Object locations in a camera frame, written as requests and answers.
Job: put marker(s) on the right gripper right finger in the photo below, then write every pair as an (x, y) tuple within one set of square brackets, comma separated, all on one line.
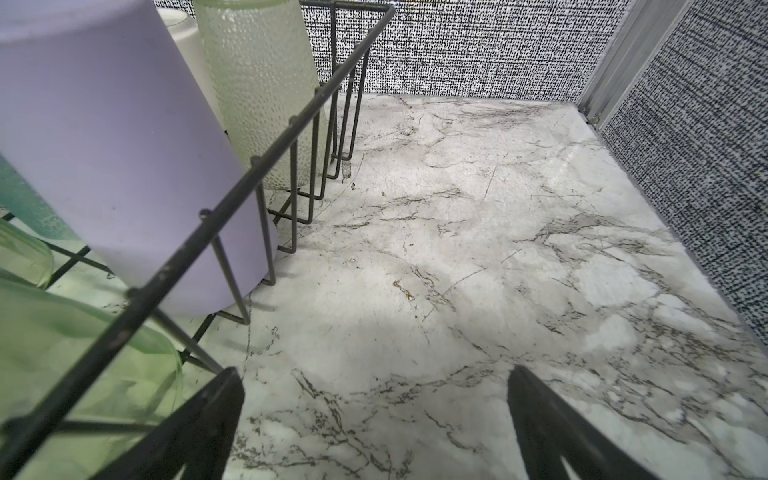
[(553, 437)]

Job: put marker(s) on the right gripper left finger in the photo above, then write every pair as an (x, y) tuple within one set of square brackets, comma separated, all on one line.
[(194, 442)]

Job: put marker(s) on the black wire dish rack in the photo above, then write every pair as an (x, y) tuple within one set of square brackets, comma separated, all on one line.
[(26, 434)]

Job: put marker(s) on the green transparent cup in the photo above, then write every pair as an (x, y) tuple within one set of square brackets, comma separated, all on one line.
[(42, 337)]

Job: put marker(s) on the light green glass cup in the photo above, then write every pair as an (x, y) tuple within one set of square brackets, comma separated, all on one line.
[(24, 258)]

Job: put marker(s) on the teal transparent cup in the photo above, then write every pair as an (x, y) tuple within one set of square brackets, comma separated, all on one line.
[(18, 197)]

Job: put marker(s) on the purple plastic cup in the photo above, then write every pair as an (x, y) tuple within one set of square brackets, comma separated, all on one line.
[(102, 117)]

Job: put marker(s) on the pale frosted tall cup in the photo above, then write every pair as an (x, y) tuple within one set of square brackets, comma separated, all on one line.
[(262, 68)]

